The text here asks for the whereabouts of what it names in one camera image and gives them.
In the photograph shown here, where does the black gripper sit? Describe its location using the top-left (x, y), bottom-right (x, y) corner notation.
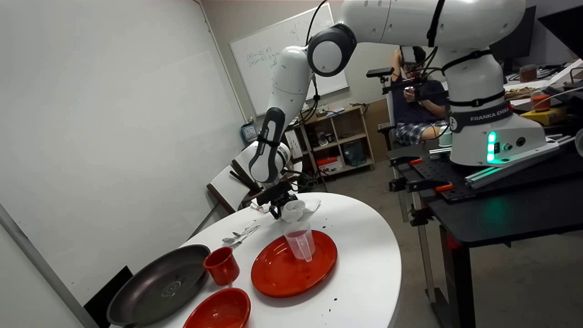
top-left (256, 181), bottom-right (298, 221)

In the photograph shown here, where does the white cloth towel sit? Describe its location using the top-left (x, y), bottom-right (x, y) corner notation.
top-left (280, 197), bottom-right (322, 225)

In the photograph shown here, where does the clear plastic measuring cup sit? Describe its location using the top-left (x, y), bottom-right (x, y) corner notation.
top-left (282, 225), bottom-right (316, 265)

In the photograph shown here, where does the large red plate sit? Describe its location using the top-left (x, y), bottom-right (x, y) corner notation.
top-left (249, 228), bottom-right (338, 299)

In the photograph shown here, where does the red mug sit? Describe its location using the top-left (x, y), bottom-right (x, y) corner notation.
top-left (201, 245), bottom-right (241, 288)

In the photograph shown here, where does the wooden shelf unit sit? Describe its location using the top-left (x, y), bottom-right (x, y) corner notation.
top-left (298, 106), bottom-right (374, 179)

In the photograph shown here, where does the small red bowl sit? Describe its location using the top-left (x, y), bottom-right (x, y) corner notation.
top-left (181, 287), bottom-right (252, 328)

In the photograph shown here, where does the black frying pan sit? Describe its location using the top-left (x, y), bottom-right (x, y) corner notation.
top-left (105, 243), bottom-right (212, 328)

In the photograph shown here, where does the seated person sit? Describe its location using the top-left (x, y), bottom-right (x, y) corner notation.
top-left (387, 44), bottom-right (451, 148)

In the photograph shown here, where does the black robot desk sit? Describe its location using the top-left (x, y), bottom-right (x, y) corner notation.
top-left (387, 145), bottom-right (583, 328)

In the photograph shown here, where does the black monitor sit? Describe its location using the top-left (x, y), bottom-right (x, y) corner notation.
top-left (535, 4), bottom-right (583, 61)

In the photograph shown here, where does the wall whiteboard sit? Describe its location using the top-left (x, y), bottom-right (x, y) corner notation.
top-left (227, 2), bottom-right (351, 119)

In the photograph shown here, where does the aluminium rail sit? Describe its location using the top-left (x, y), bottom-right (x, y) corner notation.
top-left (462, 135), bottom-right (575, 188)

